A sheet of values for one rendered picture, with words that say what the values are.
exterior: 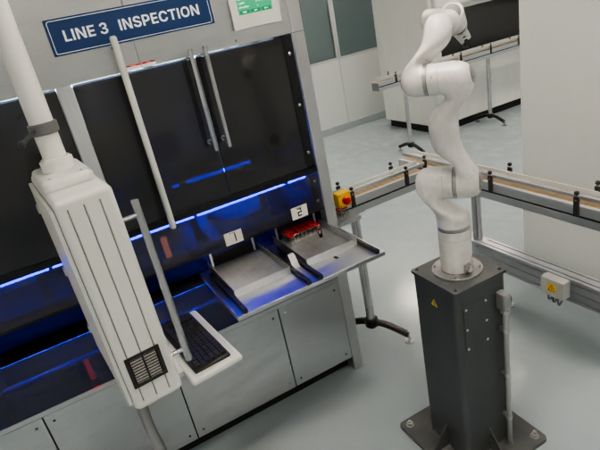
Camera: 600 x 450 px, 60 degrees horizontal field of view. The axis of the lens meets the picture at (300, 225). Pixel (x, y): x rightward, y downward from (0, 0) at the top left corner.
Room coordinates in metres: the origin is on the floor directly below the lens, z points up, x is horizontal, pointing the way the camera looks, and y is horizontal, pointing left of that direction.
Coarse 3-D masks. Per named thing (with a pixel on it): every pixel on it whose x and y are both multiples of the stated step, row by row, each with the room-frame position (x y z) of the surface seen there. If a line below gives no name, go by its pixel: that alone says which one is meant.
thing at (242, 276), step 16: (240, 256) 2.20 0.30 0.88; (256, 256) 2.17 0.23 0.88; (272, 256) 2.09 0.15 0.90; (224, 272) 2.07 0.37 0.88; (240, 272) 2.04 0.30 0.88; (256, 272) 2.01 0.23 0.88; (272, 272) 1.98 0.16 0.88; (288, 272) 1.93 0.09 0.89; (240, 288) 1.84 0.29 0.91; (256, 288) 1.87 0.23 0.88
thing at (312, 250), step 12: (324, 228) 2.32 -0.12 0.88; (336, 228) 2.22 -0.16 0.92; (276, 240) 2.25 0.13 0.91; (312, 240) 2.21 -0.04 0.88; (324, 240) 2.18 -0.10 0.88; (336, 240) 2.16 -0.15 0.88; (348, 240) 2.13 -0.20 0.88; (300, 252) 2.12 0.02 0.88; (312, 252) 2.09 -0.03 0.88; (324, 252) 2.01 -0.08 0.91; (336, 252) 2.03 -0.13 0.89
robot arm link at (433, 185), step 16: (416, 176) 1.77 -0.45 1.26; (432, 176) 1.72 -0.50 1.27; (448, 176) 1.69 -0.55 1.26; (432, 192) 1.70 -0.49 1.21; (448, 192) 1.68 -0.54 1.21; (432, 208) 1.71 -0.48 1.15; (448, 208) 1.71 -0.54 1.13; (464, 208) 1.72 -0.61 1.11; (448, 224) 1.68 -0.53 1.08; (464, 224) 1.68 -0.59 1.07
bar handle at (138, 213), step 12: (132, 204) 1.47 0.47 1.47; (132, 216) 1.47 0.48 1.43; (144, 216) 1.48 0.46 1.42; (144, 228) 1.47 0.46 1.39; (144, 240) 1.48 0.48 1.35; (156, 252) 1.49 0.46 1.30; (156, 264) 1.47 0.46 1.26; (156, 276) 1.48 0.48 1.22; (168, 288) 1.48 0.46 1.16; (168, 300) 1.47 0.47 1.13; (180, 324) 1.48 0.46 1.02; (180, 336) 1.47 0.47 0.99; (180, 348) 1.47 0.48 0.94
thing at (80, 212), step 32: (32, 192) 1.74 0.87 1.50; (64, 192) 1.46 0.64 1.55; (96, 192) 1.42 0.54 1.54; (64, 224) 1.37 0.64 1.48; (96, 224) 1.41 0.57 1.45; (64, 256) 1.48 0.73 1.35; (96, 256) 1.39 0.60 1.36; (128, 256) 1.43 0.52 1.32; (96, 288) 1.37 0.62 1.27; (128, 288) 1.41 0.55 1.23; (96, 320) 1.37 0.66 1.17; (128, 320) 1.40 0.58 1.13; (128, 352) 1.38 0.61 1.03; (160, 352) 1.42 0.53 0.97; (128, 384) 1.37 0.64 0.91; (160, 384) 1.41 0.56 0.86
